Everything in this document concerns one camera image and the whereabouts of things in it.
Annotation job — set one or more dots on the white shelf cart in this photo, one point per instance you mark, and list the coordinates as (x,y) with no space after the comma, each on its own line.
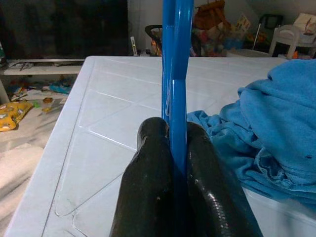
(284,37)

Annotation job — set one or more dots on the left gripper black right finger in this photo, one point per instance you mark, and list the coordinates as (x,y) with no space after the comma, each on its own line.
(209,202)

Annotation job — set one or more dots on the white TV console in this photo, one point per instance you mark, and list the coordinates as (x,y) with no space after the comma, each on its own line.
(44,66)

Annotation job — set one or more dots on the light blue garment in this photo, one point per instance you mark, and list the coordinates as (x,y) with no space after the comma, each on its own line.
(284,111)

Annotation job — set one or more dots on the black television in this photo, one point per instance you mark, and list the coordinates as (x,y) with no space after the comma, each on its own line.
(61,29)

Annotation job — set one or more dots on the yellow toy mat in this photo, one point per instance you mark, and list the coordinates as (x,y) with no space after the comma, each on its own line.
(12,116)

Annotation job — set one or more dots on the blue plastic hanger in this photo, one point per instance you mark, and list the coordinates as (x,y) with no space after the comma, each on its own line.
(177,103)

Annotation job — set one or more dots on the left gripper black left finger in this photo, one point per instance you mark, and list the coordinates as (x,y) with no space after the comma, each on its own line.
(148,197)

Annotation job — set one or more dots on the brown bag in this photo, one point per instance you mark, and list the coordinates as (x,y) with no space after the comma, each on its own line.
(212,14)

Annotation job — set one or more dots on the white folding table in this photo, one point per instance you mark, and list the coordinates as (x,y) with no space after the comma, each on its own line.
(111,123)

